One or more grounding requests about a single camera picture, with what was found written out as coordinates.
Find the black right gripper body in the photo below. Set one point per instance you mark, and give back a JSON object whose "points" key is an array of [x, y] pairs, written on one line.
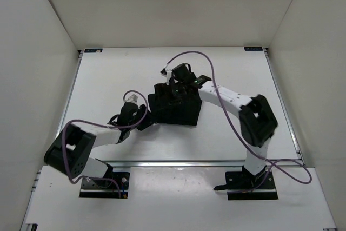
{"points": [[178, 85]]}

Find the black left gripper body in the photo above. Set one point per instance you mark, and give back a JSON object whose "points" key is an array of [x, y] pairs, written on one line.
{"points": [[140, 115]]}

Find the black pleated skirt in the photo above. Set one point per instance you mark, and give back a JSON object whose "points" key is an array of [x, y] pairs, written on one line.
{"points": [[176, 104]]}

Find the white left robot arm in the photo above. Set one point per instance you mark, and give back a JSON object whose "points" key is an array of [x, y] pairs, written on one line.
{"points": [[70, 151]]}

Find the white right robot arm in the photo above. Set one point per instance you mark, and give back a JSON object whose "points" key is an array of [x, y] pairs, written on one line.
{"points": [[251, 118]]}

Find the blue right corner label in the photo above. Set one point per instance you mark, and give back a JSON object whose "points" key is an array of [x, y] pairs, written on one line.
{"points": [[253, 48]]}

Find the blue corner label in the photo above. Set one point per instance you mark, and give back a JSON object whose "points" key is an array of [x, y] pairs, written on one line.
{"points": [[93, 50], [253, 48]]}

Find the blue left corner label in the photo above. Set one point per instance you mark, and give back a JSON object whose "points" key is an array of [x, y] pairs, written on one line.
{"points": [[93, 50]]}

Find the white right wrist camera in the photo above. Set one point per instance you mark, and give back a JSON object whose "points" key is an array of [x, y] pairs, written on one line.
{"points": [[167, 73]]}

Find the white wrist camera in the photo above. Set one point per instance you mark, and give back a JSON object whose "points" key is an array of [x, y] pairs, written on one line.
{"points": [[131, 99], [167, 73]]}

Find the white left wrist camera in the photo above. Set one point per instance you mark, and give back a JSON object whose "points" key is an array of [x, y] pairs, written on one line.
{"points": [[131, 99]]}

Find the aluminium table rail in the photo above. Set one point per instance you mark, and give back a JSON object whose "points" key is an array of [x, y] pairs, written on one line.
{"points": [[178, 164]]}

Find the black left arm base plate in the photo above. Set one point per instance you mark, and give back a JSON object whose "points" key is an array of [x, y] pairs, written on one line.
{"points": [[107, 189]]}

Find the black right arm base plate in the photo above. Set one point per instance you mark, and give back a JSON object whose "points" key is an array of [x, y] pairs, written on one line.
{"points": [[240, 186]]}

